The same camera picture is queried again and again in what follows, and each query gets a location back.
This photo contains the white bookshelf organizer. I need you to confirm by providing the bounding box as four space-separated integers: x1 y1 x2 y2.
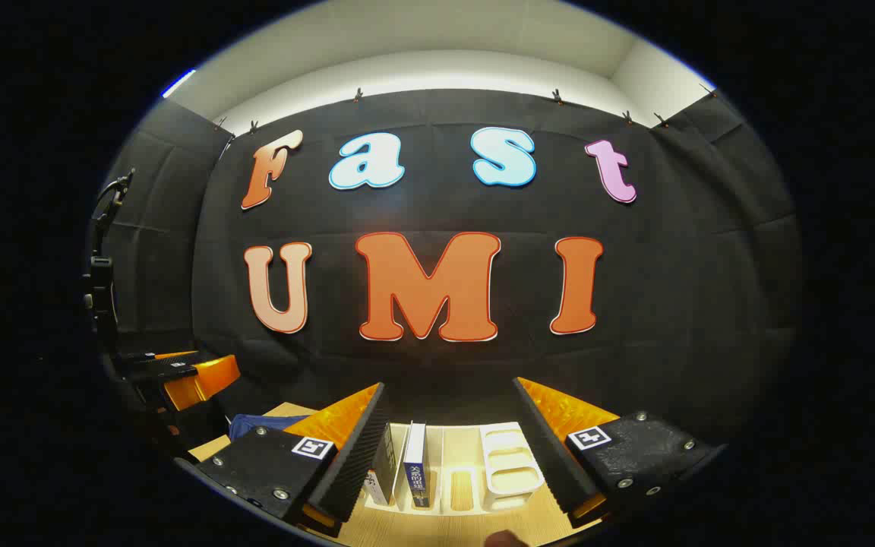
362 422 546 514

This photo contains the blue schoolbag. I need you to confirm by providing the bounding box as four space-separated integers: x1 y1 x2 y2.
227 413 309 443

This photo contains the book with blue cover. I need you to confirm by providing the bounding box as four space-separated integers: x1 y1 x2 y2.
403 422 428 508

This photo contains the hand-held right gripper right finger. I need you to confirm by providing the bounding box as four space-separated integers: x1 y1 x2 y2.
512 377 727 530

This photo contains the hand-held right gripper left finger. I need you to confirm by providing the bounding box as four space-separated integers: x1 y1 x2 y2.
193 382 393 539

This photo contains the book with black white cover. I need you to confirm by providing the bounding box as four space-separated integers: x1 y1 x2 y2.
365 424 401 508

